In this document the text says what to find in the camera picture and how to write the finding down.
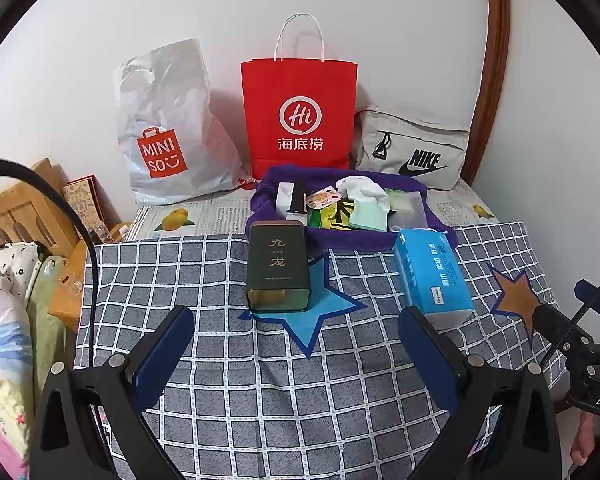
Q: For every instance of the beige fabric bag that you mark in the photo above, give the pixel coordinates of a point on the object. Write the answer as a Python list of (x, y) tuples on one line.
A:
[(420, 135)]

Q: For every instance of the colourful cartoon quilt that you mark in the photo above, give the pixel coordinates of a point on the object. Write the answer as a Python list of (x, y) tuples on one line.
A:
[(0, 385)]

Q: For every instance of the yellow pouch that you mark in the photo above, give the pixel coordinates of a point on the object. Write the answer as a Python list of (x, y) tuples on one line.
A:
[(330, 217)]

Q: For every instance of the pale green cloth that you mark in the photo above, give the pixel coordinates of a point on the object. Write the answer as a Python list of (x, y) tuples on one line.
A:
[(42, 320)]

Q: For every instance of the orange-print sachet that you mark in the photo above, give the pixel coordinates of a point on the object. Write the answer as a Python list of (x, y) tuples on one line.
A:
[(322, 197)]

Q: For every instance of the clear face mask package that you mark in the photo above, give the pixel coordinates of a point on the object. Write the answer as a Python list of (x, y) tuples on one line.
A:
[(410, 217)]

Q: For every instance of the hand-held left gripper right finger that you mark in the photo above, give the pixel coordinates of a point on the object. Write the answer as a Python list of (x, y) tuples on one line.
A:
[(427, 360)]

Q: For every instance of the white plastic shopping bag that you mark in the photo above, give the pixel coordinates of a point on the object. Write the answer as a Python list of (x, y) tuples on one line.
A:
[(165, 105)]

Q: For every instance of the dark green tea tin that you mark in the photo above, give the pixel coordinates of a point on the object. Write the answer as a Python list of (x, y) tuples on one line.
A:
[(277, 265)]

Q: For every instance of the white sponge block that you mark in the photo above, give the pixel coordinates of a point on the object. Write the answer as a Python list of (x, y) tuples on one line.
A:
[(286, 200)]

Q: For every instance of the mint green soft packet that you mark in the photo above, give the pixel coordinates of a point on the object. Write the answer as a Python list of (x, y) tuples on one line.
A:
[(370, 215)]

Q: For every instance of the blue tissue pack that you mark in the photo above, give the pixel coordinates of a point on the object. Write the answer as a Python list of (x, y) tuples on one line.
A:
[(430, 275)]

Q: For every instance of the wooden headboard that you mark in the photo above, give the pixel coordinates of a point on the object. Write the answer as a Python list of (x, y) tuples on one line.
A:
[(15, 210)]

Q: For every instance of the person's right hand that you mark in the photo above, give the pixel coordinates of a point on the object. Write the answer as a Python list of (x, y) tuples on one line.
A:
[(587, 440)]

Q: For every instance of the red paper bag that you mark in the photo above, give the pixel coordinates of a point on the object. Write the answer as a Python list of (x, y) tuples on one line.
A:
[(300, 85)]

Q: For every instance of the white glove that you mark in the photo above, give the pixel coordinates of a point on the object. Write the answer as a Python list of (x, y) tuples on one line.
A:
[(362, 187)]

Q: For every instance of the small glass bottles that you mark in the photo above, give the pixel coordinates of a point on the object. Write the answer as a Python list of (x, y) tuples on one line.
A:
[(110, 232)]

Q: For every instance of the brown wooden frame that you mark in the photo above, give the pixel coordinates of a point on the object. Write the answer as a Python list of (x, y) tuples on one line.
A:
[(495, 60)]

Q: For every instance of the newsprint bed sheet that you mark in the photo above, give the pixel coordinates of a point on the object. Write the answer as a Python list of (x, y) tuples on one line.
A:
[(205, 215)]

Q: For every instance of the bright green packet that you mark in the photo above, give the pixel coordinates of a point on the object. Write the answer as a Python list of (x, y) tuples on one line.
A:
[(395, 199)]

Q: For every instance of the wooden nightstand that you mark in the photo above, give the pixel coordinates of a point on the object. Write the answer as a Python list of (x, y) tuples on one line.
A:
[(67, 305)]

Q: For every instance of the white floral cloth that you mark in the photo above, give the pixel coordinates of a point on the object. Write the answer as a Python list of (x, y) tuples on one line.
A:
[(5, 265)]

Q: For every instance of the purple towel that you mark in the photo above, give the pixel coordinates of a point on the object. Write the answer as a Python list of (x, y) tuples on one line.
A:
[(270, 195)]

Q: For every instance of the patterned book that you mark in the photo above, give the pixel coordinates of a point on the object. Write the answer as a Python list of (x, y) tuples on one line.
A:
[(82, 205)]

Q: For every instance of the grey checkered blanket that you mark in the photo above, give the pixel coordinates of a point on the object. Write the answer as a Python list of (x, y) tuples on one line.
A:
[(230, 310)]

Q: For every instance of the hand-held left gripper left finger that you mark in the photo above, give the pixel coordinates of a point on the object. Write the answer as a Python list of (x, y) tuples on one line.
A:
[(162, 355)]

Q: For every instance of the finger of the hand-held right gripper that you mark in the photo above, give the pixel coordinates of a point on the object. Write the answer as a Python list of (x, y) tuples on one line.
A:
[(592, 292), (560, 322)]

